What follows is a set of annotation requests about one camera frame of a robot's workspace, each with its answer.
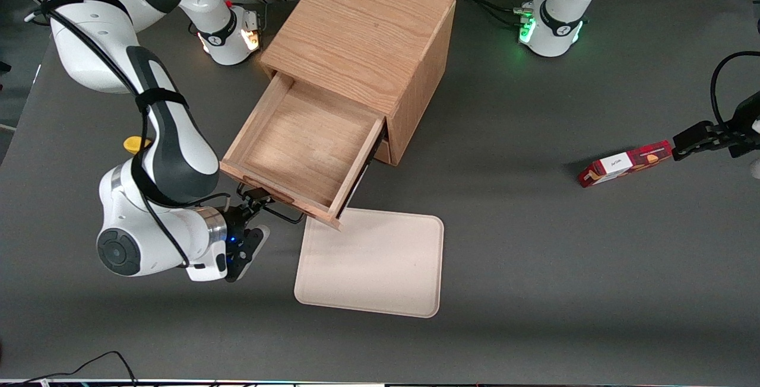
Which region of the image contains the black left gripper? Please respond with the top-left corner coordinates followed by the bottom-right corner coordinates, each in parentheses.
top-left (673, 91), bottom-right (760, 161)

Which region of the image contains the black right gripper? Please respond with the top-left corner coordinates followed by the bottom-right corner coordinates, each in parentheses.
top-left (224, 188), bottom-right (275, 283)

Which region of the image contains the black wire drawer handle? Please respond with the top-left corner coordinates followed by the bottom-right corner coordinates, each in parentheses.
top-left (236, 182), bottom-right (306, 226)

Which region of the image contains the wooden drawer with tray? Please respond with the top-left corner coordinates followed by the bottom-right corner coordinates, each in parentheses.
top-left (220, 71), bottom-right (388, 231)

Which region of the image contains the wooden drawer front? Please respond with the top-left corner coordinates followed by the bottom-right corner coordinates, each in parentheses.
top-left (373, 138), bottom-right (397, 166)

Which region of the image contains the wooden drawer cabinet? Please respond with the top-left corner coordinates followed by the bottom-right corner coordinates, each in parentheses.
top-left (259, 0), bottom-right (457, 167)

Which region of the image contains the red tartan shortbread cookie box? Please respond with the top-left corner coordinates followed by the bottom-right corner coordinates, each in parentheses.
top-left (578, 140), bottom-right (673, 189)

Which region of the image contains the beige plastic tray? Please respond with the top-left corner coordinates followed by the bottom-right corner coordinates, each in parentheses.
top-left (294, 206), bottom-right (445, 319)

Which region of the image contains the black looped gripper cable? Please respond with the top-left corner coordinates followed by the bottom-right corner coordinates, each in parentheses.
top-left (711, 50), bottom-right (760, 129)

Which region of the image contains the thin black table cable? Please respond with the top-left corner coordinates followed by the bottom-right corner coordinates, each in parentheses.
top-left (0, 350), bottom-right (138, 387)

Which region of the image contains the black left arm base cable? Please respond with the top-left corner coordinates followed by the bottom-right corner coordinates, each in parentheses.
top-left (456, 0), bottom-right (535, 28)

